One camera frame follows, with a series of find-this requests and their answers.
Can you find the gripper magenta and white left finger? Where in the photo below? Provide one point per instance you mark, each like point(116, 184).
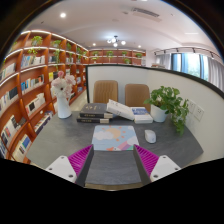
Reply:
point(75, 167)

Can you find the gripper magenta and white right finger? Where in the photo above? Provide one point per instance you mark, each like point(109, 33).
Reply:
point(152, 167)

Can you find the white computer mouse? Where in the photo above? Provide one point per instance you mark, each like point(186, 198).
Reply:
point(150, 136)

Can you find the pastel illustrated mouse pad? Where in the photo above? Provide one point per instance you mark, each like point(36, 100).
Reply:
point(114, 138)

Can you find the black bottom book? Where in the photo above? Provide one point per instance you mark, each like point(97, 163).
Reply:
point(93, 120)

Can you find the black book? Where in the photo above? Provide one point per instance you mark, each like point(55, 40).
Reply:
point(93, 120)
point(95, 110)

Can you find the white plant pot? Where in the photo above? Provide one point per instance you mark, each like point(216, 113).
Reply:
point(158, 114)

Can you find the blue and white book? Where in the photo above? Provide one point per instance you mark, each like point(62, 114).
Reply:
point(141, 115)

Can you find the white ceramic vase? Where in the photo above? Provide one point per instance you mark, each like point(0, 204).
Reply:
point(64, 110)

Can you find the black top book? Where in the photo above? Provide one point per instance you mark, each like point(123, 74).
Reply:
point(95, 110)

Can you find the white leaning book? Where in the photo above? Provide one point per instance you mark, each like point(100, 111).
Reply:
point(120, 109)

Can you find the green pothos plant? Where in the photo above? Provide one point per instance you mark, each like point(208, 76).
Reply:
point(168, 99)

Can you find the right tan chair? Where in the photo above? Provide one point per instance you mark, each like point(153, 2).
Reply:
point(136, 94)

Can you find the tan chair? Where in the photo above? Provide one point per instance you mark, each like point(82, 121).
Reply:
point(105, 90)
point(136, 94)

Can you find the left tan chair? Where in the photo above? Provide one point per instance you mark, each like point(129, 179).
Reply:
point(105, 90)

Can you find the orange wooden bookshelf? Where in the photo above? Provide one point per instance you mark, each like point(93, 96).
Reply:
point(26, 99)

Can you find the pink and white flowers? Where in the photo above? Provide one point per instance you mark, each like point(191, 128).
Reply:
point(62, 85)

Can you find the grey window curtain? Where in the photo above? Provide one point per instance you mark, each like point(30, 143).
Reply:
point(216, 73)

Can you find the ceiling chandelier lamp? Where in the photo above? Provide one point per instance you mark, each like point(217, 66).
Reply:
point(115, 41)

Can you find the ceiling air conditioner vent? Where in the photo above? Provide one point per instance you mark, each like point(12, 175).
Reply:
point(145, 14)

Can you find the white wall socket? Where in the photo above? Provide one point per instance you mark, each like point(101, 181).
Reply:
point(198, 113)

